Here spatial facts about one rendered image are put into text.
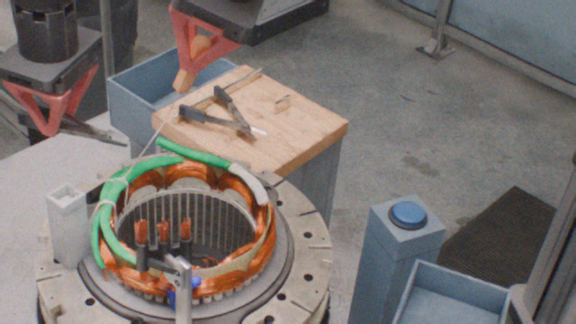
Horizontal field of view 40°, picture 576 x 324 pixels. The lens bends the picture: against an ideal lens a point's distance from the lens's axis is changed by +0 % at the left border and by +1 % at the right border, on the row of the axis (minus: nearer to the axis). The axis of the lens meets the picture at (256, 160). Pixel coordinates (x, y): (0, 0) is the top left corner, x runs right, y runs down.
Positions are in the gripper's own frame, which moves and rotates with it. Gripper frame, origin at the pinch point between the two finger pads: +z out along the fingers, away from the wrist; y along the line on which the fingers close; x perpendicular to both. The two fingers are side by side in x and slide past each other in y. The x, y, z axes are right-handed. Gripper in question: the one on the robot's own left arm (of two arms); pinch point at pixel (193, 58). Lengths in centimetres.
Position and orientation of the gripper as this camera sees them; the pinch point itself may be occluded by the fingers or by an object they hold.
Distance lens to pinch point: 71.6
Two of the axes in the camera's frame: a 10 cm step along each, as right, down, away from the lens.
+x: 9.1, 4.1, 1.2
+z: -3.7, 6.2, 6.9
